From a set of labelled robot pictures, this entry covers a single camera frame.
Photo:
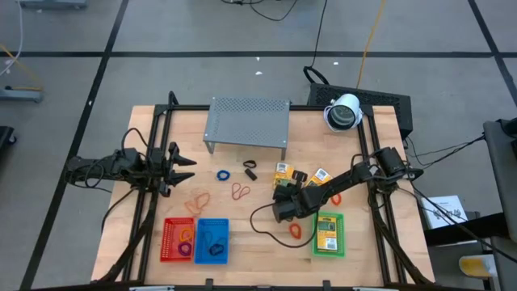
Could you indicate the black floor object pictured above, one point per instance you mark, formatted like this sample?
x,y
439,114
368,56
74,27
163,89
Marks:
x,y
7,135

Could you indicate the grey cart base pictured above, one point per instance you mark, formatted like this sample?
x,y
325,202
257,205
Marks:
x,y
52,4
20,95

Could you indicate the black shelf board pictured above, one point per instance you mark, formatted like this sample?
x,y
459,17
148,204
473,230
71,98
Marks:
x,y
484,228

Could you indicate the black table clamp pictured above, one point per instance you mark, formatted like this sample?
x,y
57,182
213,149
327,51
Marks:
x,y
208,283
326,284

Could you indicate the red plastic basket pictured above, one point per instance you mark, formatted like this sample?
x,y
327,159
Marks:
x,y
169,242

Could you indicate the green yellow crayon box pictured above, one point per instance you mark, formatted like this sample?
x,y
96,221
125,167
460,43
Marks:
x,y
326,234

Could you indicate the white paper sheet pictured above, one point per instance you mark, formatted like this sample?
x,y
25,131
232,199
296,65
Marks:
x,y
444,206

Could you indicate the pale orange rubber band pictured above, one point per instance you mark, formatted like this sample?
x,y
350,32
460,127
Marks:
x,y
187,207

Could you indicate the black binder clip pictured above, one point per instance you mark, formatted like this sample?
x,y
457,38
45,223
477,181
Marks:
x,y
250,174

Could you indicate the grey side desk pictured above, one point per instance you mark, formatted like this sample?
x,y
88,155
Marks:
x,y
503,182

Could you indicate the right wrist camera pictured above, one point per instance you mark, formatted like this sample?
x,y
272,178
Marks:
x,y
287,212

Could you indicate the black aluminium table frame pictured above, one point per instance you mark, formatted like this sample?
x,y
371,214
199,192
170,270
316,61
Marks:
x,y
186,107

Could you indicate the grey perforated metal shelf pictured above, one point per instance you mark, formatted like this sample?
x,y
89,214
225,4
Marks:
x,y
246,121

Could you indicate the white edge bracket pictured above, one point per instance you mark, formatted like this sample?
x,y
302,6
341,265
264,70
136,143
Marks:
x,y
375,289
151,288

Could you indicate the blue plastic basket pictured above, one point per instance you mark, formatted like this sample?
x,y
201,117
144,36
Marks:
x,y
202,230

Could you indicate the green plastic basket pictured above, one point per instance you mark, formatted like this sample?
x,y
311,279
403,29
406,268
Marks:
x,y
341,242

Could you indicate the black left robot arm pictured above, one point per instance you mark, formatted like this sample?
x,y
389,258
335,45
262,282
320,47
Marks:
x,y
93,169

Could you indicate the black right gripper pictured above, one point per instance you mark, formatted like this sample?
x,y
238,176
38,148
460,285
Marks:
x,y
313,198

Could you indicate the yellow object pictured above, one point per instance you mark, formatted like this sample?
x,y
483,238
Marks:
x,y
476,266

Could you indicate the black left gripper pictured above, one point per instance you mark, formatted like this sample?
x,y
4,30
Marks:
x,y
157,169

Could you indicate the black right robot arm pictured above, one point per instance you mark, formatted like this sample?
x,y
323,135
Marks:
x,y
347,178

